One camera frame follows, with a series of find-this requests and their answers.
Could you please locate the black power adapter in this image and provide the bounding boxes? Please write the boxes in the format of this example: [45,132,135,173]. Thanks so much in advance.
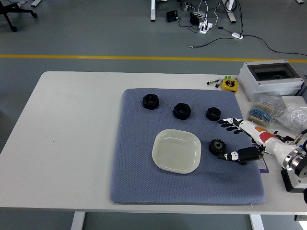
[166,10,178,23]

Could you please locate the clear bag of transparent parts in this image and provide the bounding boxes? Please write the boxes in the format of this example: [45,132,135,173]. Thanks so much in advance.
[279,104,307,132]

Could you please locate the purple printed card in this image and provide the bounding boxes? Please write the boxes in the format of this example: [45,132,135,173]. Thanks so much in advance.
[258,159,271,173]

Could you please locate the long black floor cable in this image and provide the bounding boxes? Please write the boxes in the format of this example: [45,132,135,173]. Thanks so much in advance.
[188,34,307,58]

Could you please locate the yellow tape measure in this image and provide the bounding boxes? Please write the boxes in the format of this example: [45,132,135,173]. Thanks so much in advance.
[221,78,239,93]

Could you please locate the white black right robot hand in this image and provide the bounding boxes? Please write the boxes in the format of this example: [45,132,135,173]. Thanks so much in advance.
[215,117,300,166]

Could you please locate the small black nut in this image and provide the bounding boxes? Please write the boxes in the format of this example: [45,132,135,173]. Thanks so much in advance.
[206,107,221,121]

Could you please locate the grey electrical enclosure box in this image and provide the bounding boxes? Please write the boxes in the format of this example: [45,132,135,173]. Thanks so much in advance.
[238,59,305,103]

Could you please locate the black office chair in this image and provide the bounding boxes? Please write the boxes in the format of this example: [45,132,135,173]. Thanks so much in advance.
[0,0,38,32]

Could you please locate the large black hex nut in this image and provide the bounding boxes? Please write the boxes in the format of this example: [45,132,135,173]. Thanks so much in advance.
[142,93,160,110]
[173,103,192,120]

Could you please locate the clear bag of blue components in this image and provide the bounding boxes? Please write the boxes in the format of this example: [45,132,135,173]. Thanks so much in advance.
[248,94,285,127]

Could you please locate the blue-grey quilted mat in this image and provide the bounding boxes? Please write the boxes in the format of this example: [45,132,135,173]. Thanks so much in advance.
[109,88,266,206]

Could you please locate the black toothed gear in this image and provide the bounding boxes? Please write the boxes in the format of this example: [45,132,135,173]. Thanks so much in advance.
[208,139,226,157]

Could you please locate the silver black pliers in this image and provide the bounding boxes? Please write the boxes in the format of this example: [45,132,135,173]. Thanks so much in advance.
[207,78,223,88]

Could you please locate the flat white box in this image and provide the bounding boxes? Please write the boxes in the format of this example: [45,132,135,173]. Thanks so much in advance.
[280,95,307,108]

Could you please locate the black charger box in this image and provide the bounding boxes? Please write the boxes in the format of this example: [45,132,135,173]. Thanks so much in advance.
[189,11,200,25]

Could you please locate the white background desk leg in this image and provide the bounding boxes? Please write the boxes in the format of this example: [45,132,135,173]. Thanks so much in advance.
[150,0,158,22]
[222,0,238,23]

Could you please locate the white power strip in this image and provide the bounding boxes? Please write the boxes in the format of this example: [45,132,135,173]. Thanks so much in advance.
[199,21,214,34]

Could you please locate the white table leg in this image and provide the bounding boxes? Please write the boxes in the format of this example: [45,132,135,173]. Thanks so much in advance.
[249,214,264,230]
[71,212,86,230]

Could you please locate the white square dish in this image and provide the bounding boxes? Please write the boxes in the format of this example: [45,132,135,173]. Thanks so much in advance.
[152,128,202,175]

